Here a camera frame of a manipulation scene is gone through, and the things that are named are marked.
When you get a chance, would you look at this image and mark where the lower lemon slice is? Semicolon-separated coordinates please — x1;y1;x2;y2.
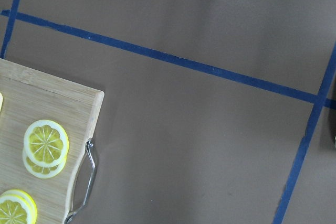
22;150;67;179

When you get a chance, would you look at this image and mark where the bamboo cutting board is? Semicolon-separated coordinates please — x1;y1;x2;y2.
1;60;104;223

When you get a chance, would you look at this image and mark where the single lemon slice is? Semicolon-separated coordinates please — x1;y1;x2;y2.
1;189;37;223

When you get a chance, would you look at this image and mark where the yellow plastic knife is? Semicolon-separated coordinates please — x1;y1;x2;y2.
0;93;3;111

